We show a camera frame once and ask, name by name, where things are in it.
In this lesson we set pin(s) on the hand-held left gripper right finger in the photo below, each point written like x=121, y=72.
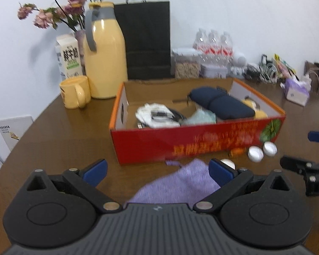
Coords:
x=221, y=173

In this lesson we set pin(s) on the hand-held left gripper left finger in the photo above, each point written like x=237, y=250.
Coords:
x=95, y=172

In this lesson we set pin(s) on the purple knit cloth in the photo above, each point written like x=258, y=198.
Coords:
x=175, y=183

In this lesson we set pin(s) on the red cardboard box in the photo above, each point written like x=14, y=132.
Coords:
x=154, y=143

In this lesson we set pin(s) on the white plastic packet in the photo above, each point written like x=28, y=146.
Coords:
x=154, y=113

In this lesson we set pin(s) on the silver tealight candle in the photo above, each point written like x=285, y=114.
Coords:
x=227, y=162

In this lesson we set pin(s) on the silver egg-shaped object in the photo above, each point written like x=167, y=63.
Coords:
x=255, y=154
x=270, y=148

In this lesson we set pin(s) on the purple tissue pack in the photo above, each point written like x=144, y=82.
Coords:
x=295, y=91

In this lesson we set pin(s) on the pale green packet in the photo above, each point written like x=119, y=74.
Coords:
x=200, y=117

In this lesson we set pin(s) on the yellow and black toy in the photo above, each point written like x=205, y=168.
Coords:
x=260, y=114

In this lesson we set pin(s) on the navy fabric pouch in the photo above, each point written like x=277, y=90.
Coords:
x=232, y=107
x=206, y=95

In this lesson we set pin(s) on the colourful snack packets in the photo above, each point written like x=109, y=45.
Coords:
x=285, y=67

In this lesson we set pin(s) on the yellow mug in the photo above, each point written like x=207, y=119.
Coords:
x=74, y=93

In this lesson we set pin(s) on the white booklet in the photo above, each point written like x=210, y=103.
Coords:
x=14, y=130

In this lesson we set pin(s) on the yellow thermos jug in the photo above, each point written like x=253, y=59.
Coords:
x=106, y=63

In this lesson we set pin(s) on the white round-headed robot figure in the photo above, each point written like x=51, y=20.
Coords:
x=238, y=62

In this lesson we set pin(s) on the clear container of seeds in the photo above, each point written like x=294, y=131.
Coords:
x=186, y=67

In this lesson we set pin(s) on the white milk carton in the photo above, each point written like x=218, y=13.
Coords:
x=69, y=58

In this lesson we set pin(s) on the glass flower vase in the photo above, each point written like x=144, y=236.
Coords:
x=79, y=50

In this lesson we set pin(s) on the black paper bag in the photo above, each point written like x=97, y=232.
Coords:
x=146, y=39

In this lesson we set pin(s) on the dried pink flower bouquet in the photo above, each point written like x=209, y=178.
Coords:
x=69, y=2

